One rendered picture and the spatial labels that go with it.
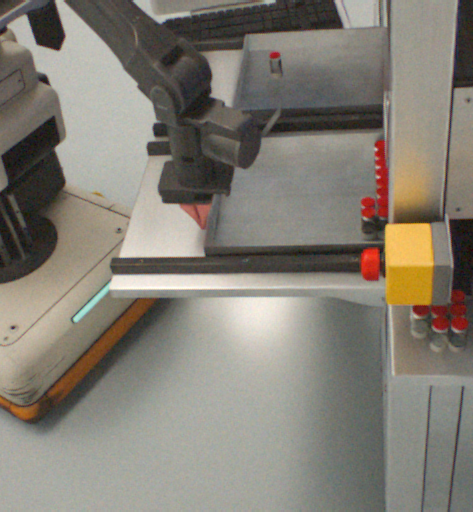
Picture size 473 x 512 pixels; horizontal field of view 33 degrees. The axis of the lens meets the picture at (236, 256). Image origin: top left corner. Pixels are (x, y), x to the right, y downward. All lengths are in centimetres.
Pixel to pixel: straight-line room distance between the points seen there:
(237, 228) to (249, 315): 107
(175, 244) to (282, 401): 94
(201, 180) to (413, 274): 34
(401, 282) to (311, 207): 32
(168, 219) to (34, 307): 87
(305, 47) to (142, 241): 59
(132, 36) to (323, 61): 63
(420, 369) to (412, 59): 38
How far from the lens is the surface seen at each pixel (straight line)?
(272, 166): 132
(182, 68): 102
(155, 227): 125
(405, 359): 103
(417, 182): 97
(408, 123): 92
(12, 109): 178
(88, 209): 229
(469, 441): 140
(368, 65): 155
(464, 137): 93
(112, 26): 103
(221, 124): 102
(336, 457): 198
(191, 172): 110
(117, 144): 301
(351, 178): 128
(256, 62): 160
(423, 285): 96
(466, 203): 100
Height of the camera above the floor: 169
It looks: 44 degrees down
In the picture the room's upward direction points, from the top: 10 degrees counter-clockwise
